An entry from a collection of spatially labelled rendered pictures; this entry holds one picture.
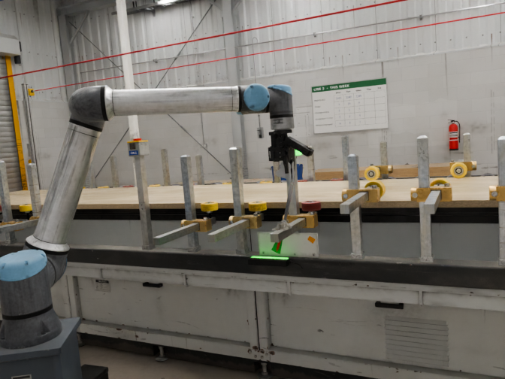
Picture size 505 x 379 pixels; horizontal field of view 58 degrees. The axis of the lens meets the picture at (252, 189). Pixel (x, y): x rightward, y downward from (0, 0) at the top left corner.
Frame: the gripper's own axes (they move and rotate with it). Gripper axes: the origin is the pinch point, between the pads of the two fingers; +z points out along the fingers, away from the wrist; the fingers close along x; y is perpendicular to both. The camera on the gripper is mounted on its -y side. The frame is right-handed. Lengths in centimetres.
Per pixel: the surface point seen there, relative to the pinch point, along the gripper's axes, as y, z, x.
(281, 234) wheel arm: -3.0, 15.9, 20.5
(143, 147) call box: 75, -17, -8
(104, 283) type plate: 132, 60, -31
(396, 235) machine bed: -34, 27, -27
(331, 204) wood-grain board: -9.1, 12.3, -21.6
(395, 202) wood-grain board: -35.4, 11.7, -21.6
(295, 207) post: 1.0, 10.9, -5.9
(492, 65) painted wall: -98, -109, -722
